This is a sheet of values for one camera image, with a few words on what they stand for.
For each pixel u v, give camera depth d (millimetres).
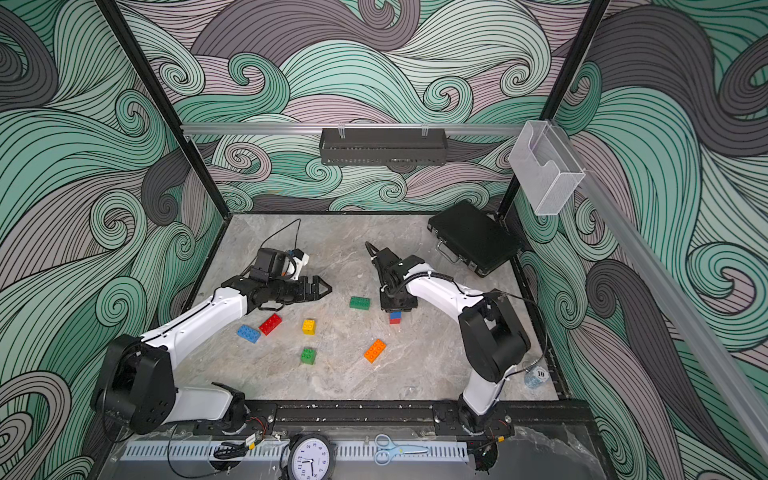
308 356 811
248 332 875
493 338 455
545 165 782
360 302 947
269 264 670
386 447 695
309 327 855
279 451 697
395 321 899
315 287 755
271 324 897
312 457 660
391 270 658
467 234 1133
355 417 744
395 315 890
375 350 836
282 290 714
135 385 410
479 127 950
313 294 743
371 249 790
